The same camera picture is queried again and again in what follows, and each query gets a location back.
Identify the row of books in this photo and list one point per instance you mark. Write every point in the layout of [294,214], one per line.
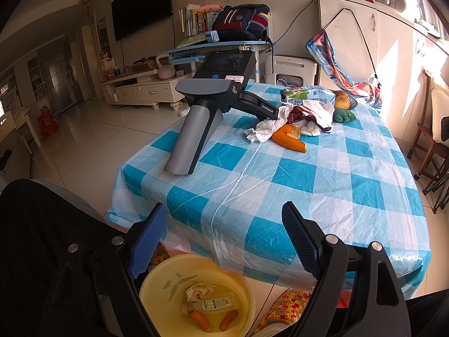
[196,19]

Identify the white cupboard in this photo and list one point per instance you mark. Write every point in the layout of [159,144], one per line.
[368,41]

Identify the cream tv cabinet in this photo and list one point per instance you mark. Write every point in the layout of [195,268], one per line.
[143,89]

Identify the blue checkered plastic tablecloth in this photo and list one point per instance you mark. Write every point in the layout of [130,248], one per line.
[354,182]

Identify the green plush toy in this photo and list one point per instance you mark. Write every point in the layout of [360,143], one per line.
[343,115]

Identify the red orange snack wrapper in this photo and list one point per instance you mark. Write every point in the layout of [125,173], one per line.
[311,119]

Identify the green blue milk carton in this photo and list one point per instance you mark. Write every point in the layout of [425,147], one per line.
[296,96]

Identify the pink kettlebell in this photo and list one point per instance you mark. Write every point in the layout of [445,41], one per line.
[165,70]

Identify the colourful crochet cushion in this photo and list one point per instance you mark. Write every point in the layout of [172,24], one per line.
[285,312]

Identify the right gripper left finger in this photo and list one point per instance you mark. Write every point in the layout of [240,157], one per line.
[58,261]

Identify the dark blue backpack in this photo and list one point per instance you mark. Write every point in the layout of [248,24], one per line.
[244,23]

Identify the dark fruit bowl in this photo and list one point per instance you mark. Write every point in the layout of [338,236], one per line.
[353,102]

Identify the wooden chair with cushion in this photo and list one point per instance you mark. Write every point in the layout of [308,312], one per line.
[431,156]

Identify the colourful hanging cloth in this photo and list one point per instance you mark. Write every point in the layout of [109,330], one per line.
[321,49]

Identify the plastic bottle in basin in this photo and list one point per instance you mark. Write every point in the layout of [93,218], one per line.
[210,306]

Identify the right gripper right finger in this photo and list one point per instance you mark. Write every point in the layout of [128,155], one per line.
[357,292]

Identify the yellow plastic trash basin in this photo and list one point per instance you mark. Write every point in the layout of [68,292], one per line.
[188,278]

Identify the crumpled white tissue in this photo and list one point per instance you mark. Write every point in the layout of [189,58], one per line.
[267,127]

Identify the white plastic chair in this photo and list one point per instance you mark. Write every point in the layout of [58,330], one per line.
[290,71]

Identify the black wall television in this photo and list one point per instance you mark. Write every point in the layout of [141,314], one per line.
[130,16]

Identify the orange peel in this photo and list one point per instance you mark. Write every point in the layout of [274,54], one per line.
[288,136]

